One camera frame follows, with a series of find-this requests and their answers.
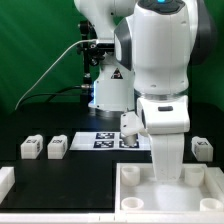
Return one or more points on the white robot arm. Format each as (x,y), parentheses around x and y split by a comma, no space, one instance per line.
(144,48)

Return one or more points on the white sheet with markers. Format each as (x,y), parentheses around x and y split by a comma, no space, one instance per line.
(98,141)

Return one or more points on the white front rail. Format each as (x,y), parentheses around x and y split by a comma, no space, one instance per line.
(194,218)

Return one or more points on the black camera stand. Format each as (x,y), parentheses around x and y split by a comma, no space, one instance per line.
(87,50)

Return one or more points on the white square table top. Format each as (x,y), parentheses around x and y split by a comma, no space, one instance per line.
(199,189)

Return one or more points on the white left obstacle block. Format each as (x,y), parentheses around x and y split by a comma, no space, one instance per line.
(7,180)

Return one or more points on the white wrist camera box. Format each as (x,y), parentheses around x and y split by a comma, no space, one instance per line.
(130,127)

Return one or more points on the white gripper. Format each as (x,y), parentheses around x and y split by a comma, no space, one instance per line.
(165,123)

